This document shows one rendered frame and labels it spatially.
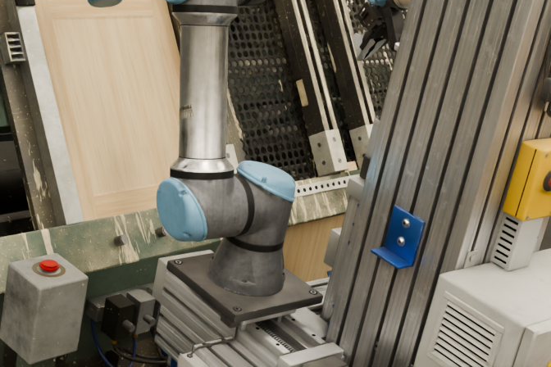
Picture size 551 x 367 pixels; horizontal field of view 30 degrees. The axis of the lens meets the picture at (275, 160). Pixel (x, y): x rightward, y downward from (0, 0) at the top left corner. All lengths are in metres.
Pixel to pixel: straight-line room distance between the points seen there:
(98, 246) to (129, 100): 0.42
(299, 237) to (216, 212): 1.56
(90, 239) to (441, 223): 0.95
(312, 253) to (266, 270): 1.53
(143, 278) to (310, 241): 1.00
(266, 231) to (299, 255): 1.51
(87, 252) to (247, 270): 0.59
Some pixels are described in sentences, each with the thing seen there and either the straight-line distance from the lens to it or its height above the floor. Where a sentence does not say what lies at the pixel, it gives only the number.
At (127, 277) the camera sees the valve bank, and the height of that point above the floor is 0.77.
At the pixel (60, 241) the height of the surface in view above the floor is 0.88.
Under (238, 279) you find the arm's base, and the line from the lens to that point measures 1.95.
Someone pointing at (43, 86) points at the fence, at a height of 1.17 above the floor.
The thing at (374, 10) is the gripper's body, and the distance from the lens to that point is 2.68.
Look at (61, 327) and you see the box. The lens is 2.18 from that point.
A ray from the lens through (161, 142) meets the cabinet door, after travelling 2.68.
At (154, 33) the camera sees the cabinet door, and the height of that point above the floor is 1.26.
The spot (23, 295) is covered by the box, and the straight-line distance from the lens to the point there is 2.15.
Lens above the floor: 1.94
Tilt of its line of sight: 20 degrees down
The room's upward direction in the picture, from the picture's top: 12 degrees clockwise
